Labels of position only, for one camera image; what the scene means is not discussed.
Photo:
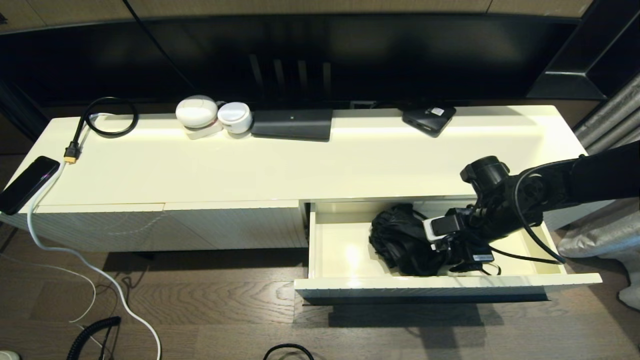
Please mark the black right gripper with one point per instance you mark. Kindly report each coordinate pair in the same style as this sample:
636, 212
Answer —
472, 250

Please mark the black umbrella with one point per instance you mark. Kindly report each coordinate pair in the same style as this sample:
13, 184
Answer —
405, 245

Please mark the white ribbed drawer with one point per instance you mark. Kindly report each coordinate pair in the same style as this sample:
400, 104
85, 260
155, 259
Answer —
345, 250

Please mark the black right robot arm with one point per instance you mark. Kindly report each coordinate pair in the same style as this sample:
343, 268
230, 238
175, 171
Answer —
575, 185

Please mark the white TV cabinet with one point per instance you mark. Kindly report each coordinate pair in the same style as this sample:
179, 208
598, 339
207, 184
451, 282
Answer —
200, 170

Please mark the beige card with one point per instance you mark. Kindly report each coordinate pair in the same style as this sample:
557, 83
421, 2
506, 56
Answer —
202, 134

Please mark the small black box with label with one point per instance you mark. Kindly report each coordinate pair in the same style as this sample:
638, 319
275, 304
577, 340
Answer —
427, 120

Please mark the grey curtain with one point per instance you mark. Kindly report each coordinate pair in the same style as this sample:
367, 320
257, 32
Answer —
610, 235

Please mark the flat black router box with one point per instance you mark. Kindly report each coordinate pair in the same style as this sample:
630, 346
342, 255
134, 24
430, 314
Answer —
292, 125

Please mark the white rounded object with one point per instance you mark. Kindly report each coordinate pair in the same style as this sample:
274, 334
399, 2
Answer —
631, 297

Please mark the black television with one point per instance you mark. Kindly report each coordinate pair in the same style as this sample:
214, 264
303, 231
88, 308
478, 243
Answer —
400, 55

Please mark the small white round device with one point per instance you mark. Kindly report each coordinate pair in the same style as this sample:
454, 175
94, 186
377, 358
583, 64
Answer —
235, 117

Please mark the large white round device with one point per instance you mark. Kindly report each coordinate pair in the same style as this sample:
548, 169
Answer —
196, 112

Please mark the black smartphone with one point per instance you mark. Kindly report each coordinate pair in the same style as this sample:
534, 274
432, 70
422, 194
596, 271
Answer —
27, 185

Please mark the white shoe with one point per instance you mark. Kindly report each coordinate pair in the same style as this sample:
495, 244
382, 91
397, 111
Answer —
7, 356

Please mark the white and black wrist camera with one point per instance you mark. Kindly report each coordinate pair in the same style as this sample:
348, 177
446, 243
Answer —
442, 227

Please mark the black wall shelf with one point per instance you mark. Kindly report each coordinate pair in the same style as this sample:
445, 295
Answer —
565, 82

